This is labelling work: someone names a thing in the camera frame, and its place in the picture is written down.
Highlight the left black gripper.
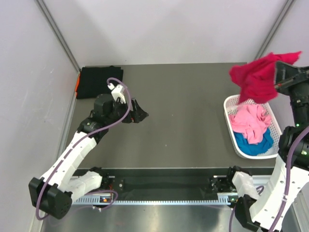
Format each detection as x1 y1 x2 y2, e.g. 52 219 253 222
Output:
106 98 148 125

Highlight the red t shirt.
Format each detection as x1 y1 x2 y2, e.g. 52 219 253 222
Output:
229 51 301 104

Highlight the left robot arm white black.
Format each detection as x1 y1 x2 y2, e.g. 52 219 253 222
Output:
28 94 148 220

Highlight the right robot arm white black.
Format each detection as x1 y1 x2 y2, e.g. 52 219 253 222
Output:
225 61 309 232

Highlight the folded black t shirt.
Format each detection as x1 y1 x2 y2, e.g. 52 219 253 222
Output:
76 66 124 99

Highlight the pink t shirt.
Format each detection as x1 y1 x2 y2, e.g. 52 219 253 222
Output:
229 104 272 144

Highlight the white plastic basket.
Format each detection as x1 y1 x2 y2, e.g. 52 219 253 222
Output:
224 95 282 160

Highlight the folded orange t shirt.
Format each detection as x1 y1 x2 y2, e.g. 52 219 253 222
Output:
74 73 81 95

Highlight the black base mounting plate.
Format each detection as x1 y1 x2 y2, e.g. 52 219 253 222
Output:
72 168 254 201

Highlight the blue t shirt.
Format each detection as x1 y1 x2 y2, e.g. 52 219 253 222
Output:
234 129 274 156

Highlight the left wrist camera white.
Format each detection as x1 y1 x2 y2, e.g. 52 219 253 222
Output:
108 83 126 104

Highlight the slotted cable duct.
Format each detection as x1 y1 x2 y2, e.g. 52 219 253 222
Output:
72 195 239 205

